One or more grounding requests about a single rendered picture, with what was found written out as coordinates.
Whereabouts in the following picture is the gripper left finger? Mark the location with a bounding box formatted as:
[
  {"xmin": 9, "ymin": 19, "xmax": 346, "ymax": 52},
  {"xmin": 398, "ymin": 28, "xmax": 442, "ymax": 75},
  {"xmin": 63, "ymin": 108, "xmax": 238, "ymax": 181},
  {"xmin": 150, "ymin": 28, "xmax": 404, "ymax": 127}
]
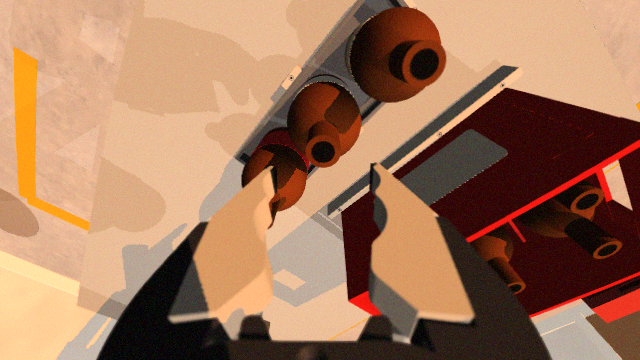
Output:
[{"xmin": 96, "ymin": 166, "xmax": 277, "ymax": 360}]

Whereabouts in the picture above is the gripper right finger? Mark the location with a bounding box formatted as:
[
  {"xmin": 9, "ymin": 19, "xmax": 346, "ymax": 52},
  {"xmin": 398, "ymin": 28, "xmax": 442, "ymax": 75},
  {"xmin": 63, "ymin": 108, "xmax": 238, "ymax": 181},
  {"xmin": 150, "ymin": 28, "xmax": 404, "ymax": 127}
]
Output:
[{"xmin": 368, "ymin": 162, "xmax": 552, "ymax": 360}]

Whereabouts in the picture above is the black flat tray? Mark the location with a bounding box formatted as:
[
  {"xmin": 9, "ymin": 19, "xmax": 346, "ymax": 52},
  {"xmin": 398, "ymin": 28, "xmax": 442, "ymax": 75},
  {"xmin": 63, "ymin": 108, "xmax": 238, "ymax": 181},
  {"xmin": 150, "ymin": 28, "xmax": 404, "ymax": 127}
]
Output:
[{"xmin": 235, "ymin": 0, "xmax": 409, "ymax": 165}]

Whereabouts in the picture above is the brown bottle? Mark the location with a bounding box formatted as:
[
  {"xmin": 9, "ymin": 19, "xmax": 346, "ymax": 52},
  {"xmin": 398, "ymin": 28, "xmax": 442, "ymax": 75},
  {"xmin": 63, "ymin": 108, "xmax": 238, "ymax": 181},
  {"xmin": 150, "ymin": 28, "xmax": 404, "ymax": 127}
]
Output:
[
  {"xmin": 287, "ymin": 74, "xmax": 362, "ymax": 168},
  {"xmin": 241, "ymin": 127, "xmax": 309, "ymax": 230},
  {"xmin": 516, "ymin": 197, "xmax": 622, "ymax": 259},
  {"xmin": 345, "ymin": 6, "xmax": 447, "ymax": 103},
  {"xmin": 552, "ymin": 180, "xmax": 605, "ymax": 214},
  {"xmin": 469, "ymin": 225, "xmax": 526, "ymax": 294}
]

